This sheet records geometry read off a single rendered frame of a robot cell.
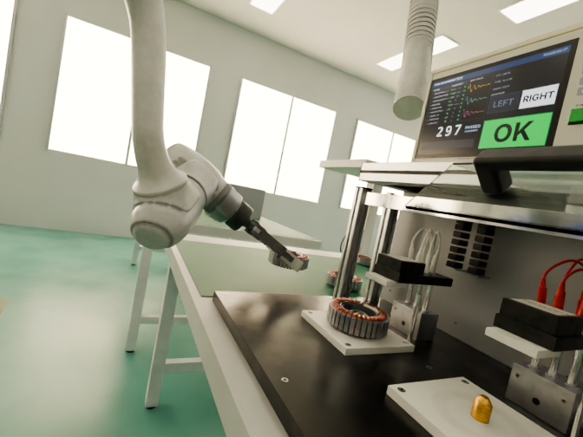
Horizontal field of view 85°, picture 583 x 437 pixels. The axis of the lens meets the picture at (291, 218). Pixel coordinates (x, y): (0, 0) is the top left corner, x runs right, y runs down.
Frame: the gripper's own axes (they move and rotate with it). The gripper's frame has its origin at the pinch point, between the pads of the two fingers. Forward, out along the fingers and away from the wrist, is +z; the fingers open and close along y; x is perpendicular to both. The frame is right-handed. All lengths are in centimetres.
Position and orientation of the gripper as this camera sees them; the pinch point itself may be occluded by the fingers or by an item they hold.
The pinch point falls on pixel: (288, 257)
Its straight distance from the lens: 89.4
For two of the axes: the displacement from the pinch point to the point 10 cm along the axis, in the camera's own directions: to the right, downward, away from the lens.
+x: -6.4, 7.6, -1.4
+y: -3.5, -1.2, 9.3
